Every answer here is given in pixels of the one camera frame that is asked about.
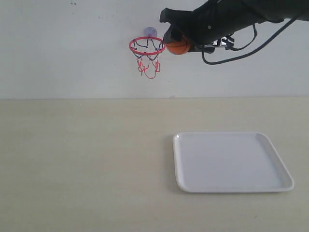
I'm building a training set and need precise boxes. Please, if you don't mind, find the red mini basketball hoop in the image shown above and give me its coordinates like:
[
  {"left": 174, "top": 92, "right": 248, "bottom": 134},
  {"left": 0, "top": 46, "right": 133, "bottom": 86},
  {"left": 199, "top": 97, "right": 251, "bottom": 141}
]
[{"left": 128, "top": 36, "right": 166, "bottom": 79}]

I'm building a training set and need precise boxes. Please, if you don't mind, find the black cable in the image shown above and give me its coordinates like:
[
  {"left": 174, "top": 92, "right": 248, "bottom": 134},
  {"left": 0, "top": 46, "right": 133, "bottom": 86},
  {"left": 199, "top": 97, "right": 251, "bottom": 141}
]
[{"left": 201, "top": 16, "right": 299, "bottom": 65}]

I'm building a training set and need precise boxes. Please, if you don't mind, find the clear suction cup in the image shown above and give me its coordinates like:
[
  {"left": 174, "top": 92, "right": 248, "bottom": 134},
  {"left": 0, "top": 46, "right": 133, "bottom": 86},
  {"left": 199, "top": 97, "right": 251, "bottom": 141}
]
[{"left": 143, "top": 27, "right": 157, "bottom": 37}]

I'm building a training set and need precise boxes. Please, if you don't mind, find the white plastic tray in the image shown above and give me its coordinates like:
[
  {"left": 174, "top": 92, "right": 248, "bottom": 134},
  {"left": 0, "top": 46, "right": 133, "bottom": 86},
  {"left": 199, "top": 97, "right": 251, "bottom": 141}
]
[{"left": 173, "top": 132, "right": 295, "bottom": 193}]

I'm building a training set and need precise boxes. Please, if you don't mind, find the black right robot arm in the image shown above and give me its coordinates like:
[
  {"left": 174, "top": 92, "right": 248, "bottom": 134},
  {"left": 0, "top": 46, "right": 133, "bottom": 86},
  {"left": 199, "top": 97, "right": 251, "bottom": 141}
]
[{"left": 159, "top": 0, "right": 309, "bottom": 45}]

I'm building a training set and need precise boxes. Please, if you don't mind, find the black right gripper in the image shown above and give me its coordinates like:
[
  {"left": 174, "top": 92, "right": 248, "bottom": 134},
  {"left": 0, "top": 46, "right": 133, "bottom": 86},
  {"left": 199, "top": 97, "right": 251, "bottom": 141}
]
[{"left": 159, "top": 0, "right": 263, "bottom": 45}]

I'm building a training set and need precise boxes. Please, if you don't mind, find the small orange basketball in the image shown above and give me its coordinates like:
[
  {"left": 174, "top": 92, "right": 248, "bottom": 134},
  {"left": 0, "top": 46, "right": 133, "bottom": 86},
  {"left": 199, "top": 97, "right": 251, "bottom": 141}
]
[{"left": 166, "top": 37, "right": 191, "bottom": 55}]

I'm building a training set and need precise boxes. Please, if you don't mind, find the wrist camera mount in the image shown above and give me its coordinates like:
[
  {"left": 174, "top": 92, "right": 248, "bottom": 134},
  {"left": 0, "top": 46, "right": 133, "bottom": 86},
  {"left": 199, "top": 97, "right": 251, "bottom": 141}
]
[{"left": 188, "top": 35, "right": 235, "bottom": 54}]

